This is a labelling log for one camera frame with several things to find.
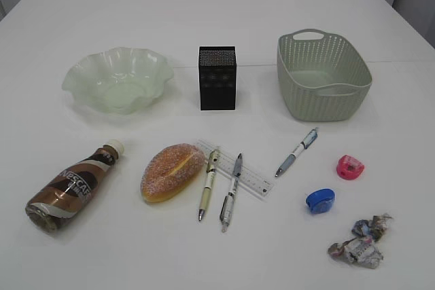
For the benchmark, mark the sugared bread roll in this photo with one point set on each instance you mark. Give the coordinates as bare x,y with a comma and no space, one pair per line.
170,171

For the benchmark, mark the brown Nescafe coffee bottle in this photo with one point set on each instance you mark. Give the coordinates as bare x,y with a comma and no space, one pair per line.
58,202

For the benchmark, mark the paper ball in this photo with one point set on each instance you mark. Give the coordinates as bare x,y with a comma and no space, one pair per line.
360,251
373,228

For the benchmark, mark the cream barrel pen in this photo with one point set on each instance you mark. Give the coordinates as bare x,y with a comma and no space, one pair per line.
211,172

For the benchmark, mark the black mesh pen holder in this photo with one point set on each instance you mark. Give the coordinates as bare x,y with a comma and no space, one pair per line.
217,69

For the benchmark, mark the grey white clear pen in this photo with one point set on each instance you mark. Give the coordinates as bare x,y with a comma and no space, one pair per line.
228,204

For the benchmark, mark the blue white pen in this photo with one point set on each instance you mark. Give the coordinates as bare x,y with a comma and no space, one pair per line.
303,145

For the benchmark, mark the pale green plastic basket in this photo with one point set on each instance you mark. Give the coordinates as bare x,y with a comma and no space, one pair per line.
322,77

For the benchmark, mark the blue pencil sharpener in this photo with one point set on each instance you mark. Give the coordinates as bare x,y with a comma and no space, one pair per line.
320,201

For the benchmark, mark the pink pencil sharpener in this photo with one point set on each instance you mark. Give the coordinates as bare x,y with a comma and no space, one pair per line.
349,168

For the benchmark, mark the clear plastic ruler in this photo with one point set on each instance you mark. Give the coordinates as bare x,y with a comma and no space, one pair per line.
250,179

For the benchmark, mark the frosted green glass bowl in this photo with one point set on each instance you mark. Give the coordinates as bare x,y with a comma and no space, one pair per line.
120,80

